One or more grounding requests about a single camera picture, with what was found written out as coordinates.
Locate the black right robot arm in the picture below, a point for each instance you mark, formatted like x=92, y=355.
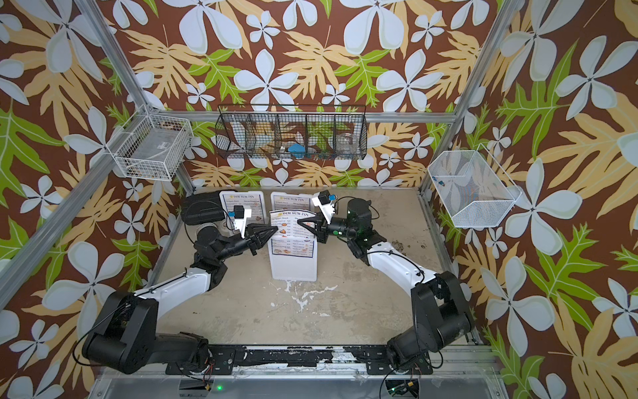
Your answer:
x=440, y=310

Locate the dim sum menu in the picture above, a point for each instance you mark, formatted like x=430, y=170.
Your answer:
x=291, y=239

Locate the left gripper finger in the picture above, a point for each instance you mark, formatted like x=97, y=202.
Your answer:
x=261, y=231
x=258, y=241

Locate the black wire basket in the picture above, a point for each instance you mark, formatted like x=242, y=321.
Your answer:
x=329, y=132

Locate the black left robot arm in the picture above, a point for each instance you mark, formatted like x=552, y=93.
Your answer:
x=125, y=336

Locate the blue object in basket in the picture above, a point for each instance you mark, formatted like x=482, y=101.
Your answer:
x=297, y=151

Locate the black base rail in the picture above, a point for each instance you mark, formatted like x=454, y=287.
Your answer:
x=225, y=359

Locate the white wire basket left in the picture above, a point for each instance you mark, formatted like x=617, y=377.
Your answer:
x=150, y=145

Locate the black plastic case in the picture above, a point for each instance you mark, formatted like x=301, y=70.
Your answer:
x=202, y=208

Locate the white menu holder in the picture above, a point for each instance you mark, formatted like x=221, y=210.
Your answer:
x=293, y=268
x=285, y=201
x=253, y=200

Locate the white mesh basket right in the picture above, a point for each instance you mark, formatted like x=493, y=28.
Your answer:
x=474, y=188

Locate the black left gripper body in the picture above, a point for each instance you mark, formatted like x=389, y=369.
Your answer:
x=238, y=248

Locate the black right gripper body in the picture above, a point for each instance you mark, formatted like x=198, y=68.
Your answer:
x=341, y=229

